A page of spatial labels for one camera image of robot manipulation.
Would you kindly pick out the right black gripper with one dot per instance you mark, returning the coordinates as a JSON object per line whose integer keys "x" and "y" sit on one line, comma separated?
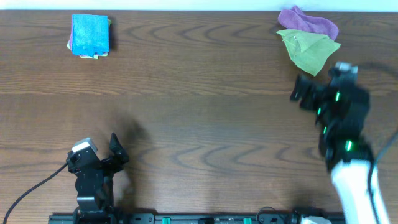
{"x": 301, "y": 84}

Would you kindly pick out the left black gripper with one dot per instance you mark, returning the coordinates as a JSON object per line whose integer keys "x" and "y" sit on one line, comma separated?
{"x": 120, "y": 150}

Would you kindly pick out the green microfiber cloth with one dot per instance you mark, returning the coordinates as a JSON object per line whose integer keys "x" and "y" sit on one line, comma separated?
{"x": 308, "y": 51}

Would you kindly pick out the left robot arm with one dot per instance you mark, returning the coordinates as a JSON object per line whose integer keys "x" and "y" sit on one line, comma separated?
{"x": 96, "y": 201}

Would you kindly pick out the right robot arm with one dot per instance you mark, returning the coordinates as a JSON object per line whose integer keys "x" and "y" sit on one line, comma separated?
{"x": 341, "y": 108}

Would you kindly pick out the purple microfiber cloth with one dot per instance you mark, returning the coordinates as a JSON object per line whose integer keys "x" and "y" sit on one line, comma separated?
{"x": 295, "y": 18}

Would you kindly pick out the folded yellow-green cloth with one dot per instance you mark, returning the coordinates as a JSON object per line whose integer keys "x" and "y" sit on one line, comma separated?
{"x": 90, "y": 57}

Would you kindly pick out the folded purple cloth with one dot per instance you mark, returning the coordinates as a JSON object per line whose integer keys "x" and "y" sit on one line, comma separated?
{"x": 70, "y": 41}

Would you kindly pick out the folded blue cloth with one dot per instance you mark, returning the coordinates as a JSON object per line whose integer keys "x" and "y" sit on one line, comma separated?
{"x": 90, "y": 34}

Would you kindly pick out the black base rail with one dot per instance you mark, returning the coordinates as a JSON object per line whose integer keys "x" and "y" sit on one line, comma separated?
{"x": 265, "y": 215}

